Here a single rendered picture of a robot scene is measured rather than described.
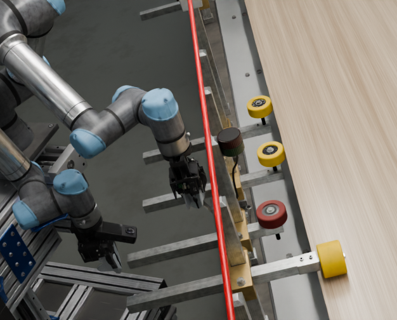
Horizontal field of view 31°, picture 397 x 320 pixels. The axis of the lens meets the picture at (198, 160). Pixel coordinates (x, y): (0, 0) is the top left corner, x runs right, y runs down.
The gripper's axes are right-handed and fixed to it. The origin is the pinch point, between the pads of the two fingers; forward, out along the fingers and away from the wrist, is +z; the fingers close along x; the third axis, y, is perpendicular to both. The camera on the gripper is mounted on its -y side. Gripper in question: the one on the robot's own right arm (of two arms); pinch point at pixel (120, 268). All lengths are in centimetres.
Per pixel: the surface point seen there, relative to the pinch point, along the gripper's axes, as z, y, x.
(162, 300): -12.8, -15.1, 26.6
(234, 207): -10.0, -35.5, -2.1
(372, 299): -8, -62, 36
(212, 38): 13, -35, -137
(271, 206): -8.0, -44.8, -1.5
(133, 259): -3.5, -4.9, 1.2
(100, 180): 83, 42, -151
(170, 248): -3.5, -15.6, 0.6
